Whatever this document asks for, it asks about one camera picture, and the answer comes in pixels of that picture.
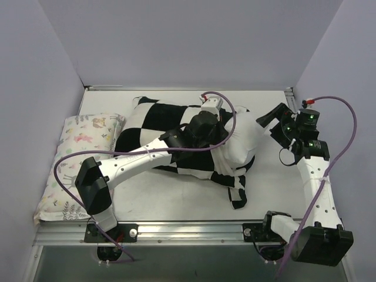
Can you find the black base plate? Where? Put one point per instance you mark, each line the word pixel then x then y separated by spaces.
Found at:
pixel 122 233
pixel 259 234

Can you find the white pillow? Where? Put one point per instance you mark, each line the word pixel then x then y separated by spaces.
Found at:
pixel 240 149

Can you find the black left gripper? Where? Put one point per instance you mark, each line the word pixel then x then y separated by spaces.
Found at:
pixel 214 126

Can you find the aluminium front rail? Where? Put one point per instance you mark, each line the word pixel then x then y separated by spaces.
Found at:
pixel 150 233

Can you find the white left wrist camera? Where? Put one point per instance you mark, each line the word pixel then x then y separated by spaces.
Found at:
pixel 211 104

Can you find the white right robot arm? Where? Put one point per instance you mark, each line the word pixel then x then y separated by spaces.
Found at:
pixel 320 237

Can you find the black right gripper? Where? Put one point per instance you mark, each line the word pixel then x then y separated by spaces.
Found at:
pixel 278 123

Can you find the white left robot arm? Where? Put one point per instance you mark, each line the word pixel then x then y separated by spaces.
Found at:
pixel 96 179

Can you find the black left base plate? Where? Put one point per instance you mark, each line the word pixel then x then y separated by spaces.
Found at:
pixel 122 233

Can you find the aluminium rail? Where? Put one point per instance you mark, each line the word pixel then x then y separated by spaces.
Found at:
pixel 291 99
pixel 150 233

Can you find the aluminium right side rail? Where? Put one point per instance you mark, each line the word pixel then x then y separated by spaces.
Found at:
pixel 291 99

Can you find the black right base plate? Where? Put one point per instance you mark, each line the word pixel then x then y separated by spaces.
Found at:
pixel 259 234

